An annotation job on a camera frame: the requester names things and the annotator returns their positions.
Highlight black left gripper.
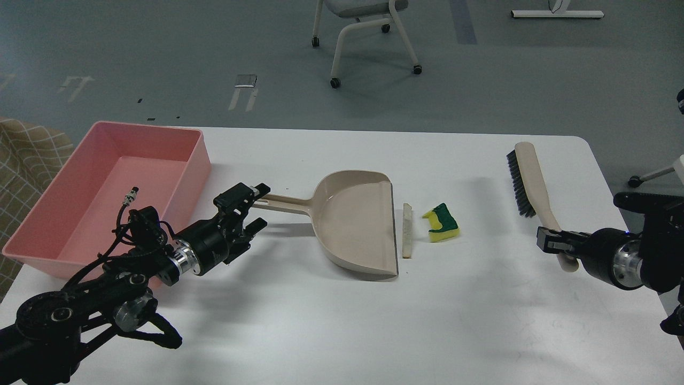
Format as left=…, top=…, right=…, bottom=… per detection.
left=175, top=183, right=271, bottom=276

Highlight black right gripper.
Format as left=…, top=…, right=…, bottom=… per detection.
left=537, top=226, right=644, bottom=291

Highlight beige hand brush black bristles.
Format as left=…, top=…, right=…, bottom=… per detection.
left=506, top=141, right=580, bottom=273

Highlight yellow green sponge piece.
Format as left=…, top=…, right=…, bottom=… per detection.
left=421, top=203, right=460, bottom=243

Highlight beige plastic dustpan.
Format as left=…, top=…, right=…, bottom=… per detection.
left=254, top=170, right=399, bottom=279

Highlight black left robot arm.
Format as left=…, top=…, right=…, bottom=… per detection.
left=2, top=183, right=271, bottom=384

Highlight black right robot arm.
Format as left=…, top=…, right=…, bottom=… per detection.
left=537, top=192, right=683, bottom=293

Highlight pink plastic bin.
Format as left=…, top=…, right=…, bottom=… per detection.
left=2, top=121, right=212, bottom=280

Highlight white chair base right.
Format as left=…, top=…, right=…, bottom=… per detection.
left=627, top=155, right=683, bottom=188

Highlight beige checkered cloth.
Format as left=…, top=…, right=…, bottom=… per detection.
left=0, top=118, right=74, bottom=303

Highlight white desk foot bar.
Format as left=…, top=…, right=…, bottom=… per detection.
left=510, top=1, right=605, bottom=19

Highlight white office chair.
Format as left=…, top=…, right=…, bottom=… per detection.
left=310, top=0, right=423, bottom=89

